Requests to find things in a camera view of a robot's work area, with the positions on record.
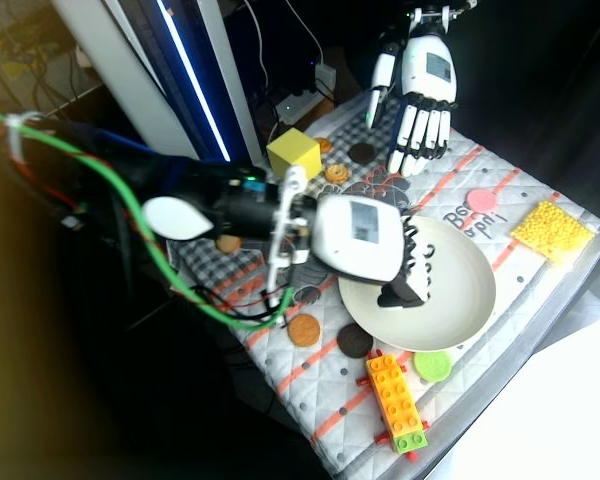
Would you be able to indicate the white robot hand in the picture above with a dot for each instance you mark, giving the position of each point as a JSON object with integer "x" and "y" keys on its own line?
{"x": 427, "y": 75}
{"x": 355, "y": 235}

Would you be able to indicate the white round plate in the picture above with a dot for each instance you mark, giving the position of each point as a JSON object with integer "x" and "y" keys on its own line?
{"x": 455, "y": 300}

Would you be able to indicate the flower-shaped toy cookie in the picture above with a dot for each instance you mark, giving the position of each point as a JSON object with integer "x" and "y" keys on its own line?
{"x": 337, "y": 173}

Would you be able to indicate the small dark chocolate cookie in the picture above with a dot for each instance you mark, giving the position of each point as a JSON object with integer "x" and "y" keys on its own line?
{"x": 362, "y": 152}

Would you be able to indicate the small orange toy cookie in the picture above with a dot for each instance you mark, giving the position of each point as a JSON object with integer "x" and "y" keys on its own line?
{"x": 324, "y": 144}

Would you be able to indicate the yellow foam cube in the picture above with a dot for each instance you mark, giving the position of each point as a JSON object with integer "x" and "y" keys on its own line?
{"x": 295, "y": 152}

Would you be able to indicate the white plug adapter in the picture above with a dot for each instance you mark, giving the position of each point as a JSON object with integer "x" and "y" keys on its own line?
{"x": 325, "y": 75}

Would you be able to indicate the large dark chocolate cookie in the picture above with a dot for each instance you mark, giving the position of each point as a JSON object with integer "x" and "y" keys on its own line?
{"x": 355, "y": 342}

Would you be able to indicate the orange round toy cookie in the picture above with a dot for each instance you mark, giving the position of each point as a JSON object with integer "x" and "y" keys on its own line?
{"x": 304, "y": 330}

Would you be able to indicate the tan round toy cookie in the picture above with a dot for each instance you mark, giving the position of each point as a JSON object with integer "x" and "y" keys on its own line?
{"x": 228, "y": 244}

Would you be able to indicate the white power strip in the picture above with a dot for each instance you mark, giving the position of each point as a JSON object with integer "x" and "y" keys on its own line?
{"x": 300, "y": 104}

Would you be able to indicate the pink round toy cookie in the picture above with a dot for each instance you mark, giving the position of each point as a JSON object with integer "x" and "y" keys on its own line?
{"x": 481, "y": 200}

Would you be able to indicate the green round toy cookie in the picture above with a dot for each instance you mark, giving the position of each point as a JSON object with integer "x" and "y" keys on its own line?
{"x": 433, "y": 365}

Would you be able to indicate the orange toy brick vehicle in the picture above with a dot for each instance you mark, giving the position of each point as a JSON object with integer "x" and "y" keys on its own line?
{"x": 397, "y": 402}

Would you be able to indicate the grey quilt with bear print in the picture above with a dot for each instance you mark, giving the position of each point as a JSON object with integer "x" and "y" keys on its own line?
{"x": 430, "y": 400}

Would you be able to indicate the yellow bumpy square pad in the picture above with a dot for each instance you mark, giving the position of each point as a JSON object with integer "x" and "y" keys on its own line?
{"x": 552, "y": 231}

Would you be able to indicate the white column with blue light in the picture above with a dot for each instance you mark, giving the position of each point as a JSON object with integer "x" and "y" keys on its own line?
{"x": 130, "y": 60}

